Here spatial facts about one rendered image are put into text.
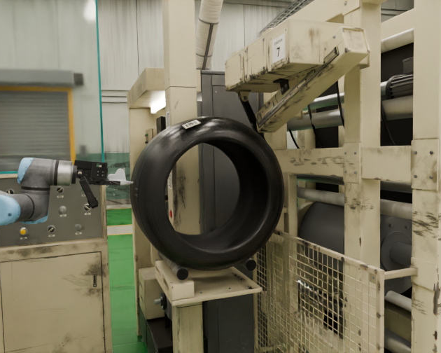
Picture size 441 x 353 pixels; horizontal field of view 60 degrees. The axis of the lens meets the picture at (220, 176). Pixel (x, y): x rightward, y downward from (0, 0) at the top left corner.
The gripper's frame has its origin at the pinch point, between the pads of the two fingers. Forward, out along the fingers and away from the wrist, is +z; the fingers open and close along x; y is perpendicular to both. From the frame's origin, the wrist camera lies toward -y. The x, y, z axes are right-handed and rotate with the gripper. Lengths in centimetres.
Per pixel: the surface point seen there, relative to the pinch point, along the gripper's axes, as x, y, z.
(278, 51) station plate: -27, 51, 43
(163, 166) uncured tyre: -12.4, 7.9, 9.6
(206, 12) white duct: 64, 95, 41
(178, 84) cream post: 29, 46, 21
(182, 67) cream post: 29, 53, 22
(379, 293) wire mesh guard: -58, -23, 67
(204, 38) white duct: 73, 84, 44
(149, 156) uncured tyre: -8.4, 10.8, 5.1
